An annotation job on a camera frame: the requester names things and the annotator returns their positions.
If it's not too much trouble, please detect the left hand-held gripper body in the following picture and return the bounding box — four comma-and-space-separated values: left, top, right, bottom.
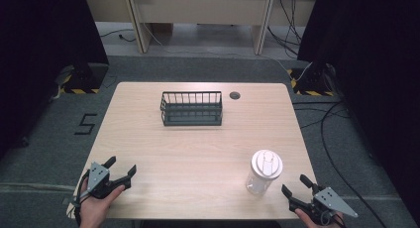
84, 161, 131, 200

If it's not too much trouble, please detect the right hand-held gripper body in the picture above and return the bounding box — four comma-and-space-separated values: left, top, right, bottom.
288, 183, 360, 227

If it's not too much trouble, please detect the clear cup with white lid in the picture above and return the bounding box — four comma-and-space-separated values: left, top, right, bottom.
245, 149, 284, 197

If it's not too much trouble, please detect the black wire basket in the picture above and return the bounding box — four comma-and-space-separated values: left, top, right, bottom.
159, 90, 224, 128

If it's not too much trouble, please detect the person's right hand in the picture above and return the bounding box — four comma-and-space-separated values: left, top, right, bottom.
294, 207, 347, 228

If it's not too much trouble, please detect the person's left hand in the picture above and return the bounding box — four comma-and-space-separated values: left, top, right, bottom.
78, 177, 127, 228

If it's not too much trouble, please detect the stand base with hazard tape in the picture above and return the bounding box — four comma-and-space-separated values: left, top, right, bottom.
53, 62, 110, 95
286, 60, 339, 98

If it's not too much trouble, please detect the black curtain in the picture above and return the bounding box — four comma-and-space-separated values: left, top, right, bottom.
0, 0, 110, 160
296, 0, 420, 222

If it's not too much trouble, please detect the beige wooden desk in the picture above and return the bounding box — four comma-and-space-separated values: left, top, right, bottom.
82, 0, 320, 56

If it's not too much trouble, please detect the long black floor cable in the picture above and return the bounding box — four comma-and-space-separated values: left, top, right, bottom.
319, 101, 388, 228

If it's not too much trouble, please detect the short black floor cable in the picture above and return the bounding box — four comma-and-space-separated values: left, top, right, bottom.
99, 28, 138, 44

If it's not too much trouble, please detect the bundle of black cables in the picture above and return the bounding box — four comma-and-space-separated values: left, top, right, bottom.
266, 0, 304, 58

